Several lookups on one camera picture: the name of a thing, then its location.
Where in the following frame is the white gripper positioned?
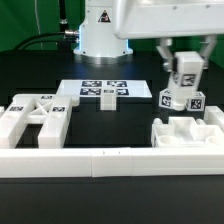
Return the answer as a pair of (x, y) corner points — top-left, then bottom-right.
(113, 0), (224, 72)

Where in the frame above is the white chair seat part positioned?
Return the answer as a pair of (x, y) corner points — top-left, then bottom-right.
(151, 117), (224, 148)

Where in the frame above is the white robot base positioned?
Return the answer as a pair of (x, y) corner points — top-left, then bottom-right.
(74, 0), (133, 64)

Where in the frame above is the small white part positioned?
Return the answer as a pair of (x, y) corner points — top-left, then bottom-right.
(100, 94), (117, 111)

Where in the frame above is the black pole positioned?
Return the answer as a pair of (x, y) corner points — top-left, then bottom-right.
(58, 0), (68, 32)

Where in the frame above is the white fence wall right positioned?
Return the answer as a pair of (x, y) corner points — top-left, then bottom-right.
(204, 106), (224, 132)

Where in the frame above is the white fence wall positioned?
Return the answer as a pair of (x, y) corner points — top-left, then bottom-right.
(204, 106), (224, 132)
(0, 147), (224, 178)

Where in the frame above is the white marker base plate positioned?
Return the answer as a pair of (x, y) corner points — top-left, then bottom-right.
(56, 80), (152, 98)

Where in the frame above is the black cable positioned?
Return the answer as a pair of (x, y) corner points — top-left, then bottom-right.
(13, 29), (81, 51)

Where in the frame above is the white fence wall front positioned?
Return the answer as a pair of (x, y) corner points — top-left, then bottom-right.
(0, 147), (224, 178)

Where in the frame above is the white chair back frame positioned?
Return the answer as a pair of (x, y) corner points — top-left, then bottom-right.
(0, 94), (80, 149)

